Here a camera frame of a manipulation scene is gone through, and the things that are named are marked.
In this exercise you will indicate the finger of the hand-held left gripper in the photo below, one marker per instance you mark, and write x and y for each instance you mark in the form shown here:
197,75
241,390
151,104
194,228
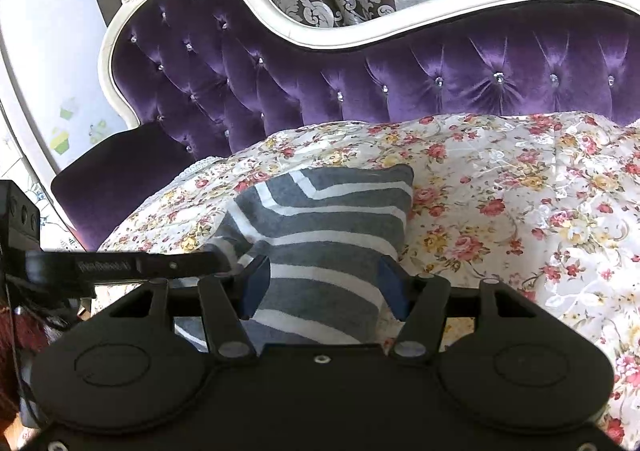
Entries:
185,265

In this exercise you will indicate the purple tufted sofa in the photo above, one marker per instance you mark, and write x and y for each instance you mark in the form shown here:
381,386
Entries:
410,81

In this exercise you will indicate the floral blanket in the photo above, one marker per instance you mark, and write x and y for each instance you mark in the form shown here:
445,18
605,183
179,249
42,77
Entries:
500,181

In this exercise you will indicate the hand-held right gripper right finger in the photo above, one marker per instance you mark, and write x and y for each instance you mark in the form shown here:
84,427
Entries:
392,292

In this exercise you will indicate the dark red cloth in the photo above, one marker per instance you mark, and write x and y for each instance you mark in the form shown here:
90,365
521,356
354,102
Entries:
11,371

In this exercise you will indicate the green cupcake wall sticker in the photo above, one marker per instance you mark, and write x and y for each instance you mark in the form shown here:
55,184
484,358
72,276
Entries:
61,141
69,109

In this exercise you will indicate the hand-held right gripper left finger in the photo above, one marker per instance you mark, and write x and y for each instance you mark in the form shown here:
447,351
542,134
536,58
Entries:
256,287

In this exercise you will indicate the grey white-striped garment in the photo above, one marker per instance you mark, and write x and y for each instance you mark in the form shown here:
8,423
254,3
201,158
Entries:
325,231

